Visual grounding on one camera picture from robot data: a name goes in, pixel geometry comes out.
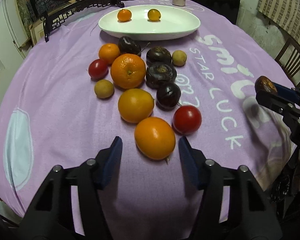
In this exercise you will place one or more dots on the purple printed tablecloth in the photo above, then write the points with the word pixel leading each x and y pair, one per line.
pixel 50 115

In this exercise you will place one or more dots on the yellow-orange kumquat fruit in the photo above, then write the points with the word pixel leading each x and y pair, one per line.
pixel 154 15

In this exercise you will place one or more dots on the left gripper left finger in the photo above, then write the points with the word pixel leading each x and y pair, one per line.
pixel 49 216

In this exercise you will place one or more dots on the wooden chair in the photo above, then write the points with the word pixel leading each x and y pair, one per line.
pixel 292 66

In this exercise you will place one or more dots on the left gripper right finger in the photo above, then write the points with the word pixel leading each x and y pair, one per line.
pixel 233 205

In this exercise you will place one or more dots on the white oval plate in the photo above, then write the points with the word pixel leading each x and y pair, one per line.
pixel 174 23

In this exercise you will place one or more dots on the brown passion fruit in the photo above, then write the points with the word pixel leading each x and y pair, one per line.
pixel 265 84

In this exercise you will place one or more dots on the large bumpy orange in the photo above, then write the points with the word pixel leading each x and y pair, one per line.
pixel 128 71

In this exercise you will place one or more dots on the tan longan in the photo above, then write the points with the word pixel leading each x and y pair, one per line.
pixel 179 58
pixel 104 89

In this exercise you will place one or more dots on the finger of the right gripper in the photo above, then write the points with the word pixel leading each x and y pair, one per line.
pixel 287 93
pixel 273 102

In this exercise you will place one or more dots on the small stemmed mandarin orange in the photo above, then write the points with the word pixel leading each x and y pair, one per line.
pixel 124 15

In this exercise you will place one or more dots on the red tomato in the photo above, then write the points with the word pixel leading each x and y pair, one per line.
pixel 98 69
pixel 187 120

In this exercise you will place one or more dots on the smooth orange fruit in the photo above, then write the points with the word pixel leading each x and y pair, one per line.
pixel 155 138
pixel 135 104

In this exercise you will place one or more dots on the dark purple plum stemmed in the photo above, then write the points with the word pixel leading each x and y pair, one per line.
pixel 127 45

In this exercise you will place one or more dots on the dark mangosteen with calyx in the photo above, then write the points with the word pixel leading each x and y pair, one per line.
pixel 159 73

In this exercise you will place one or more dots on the dark purple plum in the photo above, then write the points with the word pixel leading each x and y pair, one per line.
pixel 168 95

